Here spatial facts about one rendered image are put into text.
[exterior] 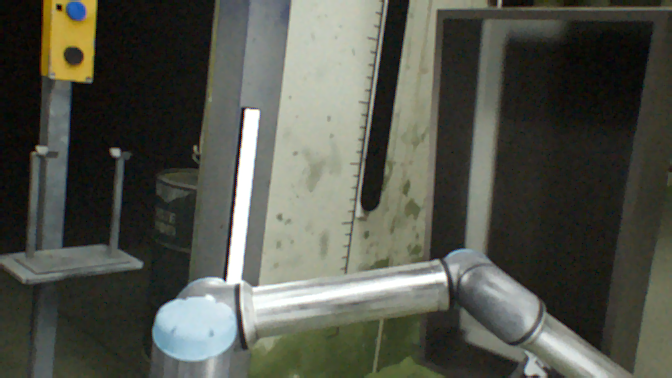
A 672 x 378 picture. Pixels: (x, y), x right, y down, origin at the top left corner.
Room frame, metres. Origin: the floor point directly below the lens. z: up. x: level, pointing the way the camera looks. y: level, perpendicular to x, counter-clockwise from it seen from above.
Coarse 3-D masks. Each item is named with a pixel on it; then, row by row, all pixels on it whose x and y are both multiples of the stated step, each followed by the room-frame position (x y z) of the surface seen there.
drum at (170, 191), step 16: (160, 176) 2.67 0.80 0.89; (160, 192) 2.64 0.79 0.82; (176, 192) 2.56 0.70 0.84; (192, 192) 2.54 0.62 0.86; (160, 208) 2.64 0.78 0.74; (176, 208) 2.56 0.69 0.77; (192, 208) 2.54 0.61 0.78; (160, 224) 2.63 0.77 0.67; (176, 224) 2.56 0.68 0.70; (192, 224) 2.54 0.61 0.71; (160, 240) 2.61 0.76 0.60; (176, 240) 2.56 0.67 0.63; (192, 240) 2.54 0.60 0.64; (160, 256) 2.61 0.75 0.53; (176, 256) 2.55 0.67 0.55; (160, 272) 2.60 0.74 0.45; (176, 272) 2.55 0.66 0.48; (160, 288) 2.59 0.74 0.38; (176, 288) 2.55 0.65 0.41; (160, 304) 2.58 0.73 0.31; (144, 336) 2.70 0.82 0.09; (144, 352) 2.67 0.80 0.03
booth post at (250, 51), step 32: (224, 0) 2.00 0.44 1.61; (256, 0) 1.94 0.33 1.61; (288, 0) 2.04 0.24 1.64; (224, 32) 1.99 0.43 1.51; (256, 32) 1.95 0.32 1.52; (224, 64) 1.98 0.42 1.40; (256, 64) 1.96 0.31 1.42; (224, 96) 1.97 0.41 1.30; (256, 96) 1.97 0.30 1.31; (224, 128) 1.96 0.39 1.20; (224, 160) 1.95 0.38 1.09; (256, 160) 2.00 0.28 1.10; (224, 192) 1.94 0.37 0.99; (256, 192) 2.01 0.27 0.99; (224, 224) 1.93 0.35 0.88; (256, 224) 2.02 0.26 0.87; (192, 256) 2.03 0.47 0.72; (224, 256) 1.93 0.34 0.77; (256, 256) 2.03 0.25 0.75
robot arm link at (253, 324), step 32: (448, 256) 1.36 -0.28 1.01; (480, 256) 1.31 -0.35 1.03; (192, 288) 1.25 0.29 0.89; (224, 288) 1.23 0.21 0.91; (256, 288) 1.26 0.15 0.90; (288, 288) 1.24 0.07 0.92; (320, 288) 1.24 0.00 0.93; (352, 288) 1.24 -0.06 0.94; (384, 288) 1.24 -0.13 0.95; (416, 288) 1.24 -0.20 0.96; (448, 288) 1.24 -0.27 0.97; (256, 320) 1.20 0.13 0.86; (288, 320) 1.21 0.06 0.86; (320, 320) 1.22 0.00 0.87; (352, 320) 1.23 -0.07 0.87
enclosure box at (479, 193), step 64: (448, 64) 1.88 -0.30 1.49; (512, 64) 2.03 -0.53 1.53; (576, 64) 1.90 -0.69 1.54; (640, 64) 1.78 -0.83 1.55; (448, 128) 1.93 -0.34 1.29; (512, 128) 2.05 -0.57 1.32; (576, 128) 1.91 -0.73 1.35; (640, 128) 1.47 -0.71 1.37; (448, 192) 1.99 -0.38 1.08; (512, 192) 2.07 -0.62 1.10; (576, 192) 1.93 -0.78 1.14; (640, 192) 1.52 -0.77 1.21; (512, 256) 2.09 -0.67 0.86; (576, 256) 1.95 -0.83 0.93; (640, 256) 1.65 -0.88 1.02; (448, 320) 2.12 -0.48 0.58; (576, 320) 1.97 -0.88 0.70; (640, 320) 1.81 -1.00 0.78
